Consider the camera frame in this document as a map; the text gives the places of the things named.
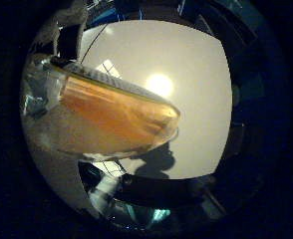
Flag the clear spray bottle orange liquid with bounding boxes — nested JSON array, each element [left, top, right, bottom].
[[20, 54, 181, 163]]

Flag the thin black wire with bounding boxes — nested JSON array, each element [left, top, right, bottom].
[[80, 23, 109, 65]]

